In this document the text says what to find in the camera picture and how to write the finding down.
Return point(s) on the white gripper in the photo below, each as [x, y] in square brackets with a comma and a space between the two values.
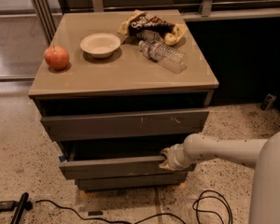
[174, 157]

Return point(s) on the grey drawer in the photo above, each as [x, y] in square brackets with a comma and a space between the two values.
[131, 181]
[90, 162]
[131, 124]

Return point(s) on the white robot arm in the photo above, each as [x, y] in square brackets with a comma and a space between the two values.
[263, 155]

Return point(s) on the grey drawer cabinet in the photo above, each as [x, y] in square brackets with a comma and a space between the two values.
[124, 82]

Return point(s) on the grey bottom drawer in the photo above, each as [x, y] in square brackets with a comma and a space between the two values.
[131, 181]

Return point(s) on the grey top drawer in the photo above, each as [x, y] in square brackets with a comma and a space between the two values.
[131, 124]

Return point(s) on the small black floor block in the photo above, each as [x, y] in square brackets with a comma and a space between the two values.
[95, 213]

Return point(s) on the clear plastic water bottle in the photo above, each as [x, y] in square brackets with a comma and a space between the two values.
[163, 55]

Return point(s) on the white paper bowl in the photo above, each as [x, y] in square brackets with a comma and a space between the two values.
[101, 45]

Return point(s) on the brown chip bag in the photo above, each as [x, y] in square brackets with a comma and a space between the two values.
[147, 26]

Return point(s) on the red apple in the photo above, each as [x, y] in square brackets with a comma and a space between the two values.
[56, 57]

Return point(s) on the black bar tool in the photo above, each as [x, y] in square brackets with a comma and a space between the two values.
[24, 204]

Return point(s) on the metal railing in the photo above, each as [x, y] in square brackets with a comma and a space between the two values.
[207, 19]

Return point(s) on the black power adapter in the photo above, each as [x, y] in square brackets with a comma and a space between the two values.
[7, 206]

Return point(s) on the dark wall device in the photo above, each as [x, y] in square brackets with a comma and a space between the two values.
[268, 102]

